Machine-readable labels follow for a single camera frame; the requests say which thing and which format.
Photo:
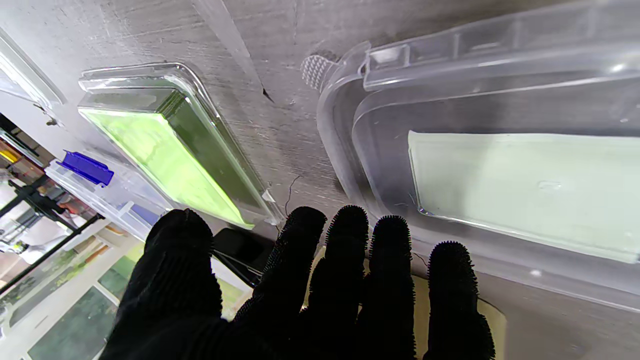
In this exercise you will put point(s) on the black tripod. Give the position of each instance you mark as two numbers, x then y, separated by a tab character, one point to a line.
35	197

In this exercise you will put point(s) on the clear lid with green sheet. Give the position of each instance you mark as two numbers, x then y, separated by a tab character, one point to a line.
165	150

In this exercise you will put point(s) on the clear container with blue clips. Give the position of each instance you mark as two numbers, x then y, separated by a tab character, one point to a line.
115	195

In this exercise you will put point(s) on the brown kraft paper container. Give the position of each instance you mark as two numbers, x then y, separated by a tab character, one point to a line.
421	310

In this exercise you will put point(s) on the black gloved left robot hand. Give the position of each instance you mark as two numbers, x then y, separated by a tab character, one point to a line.
300	310

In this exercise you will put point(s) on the black plastic tray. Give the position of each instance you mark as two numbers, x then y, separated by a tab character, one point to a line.
240	245

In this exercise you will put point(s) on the clear lid with white label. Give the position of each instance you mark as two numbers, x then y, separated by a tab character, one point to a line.
500	190

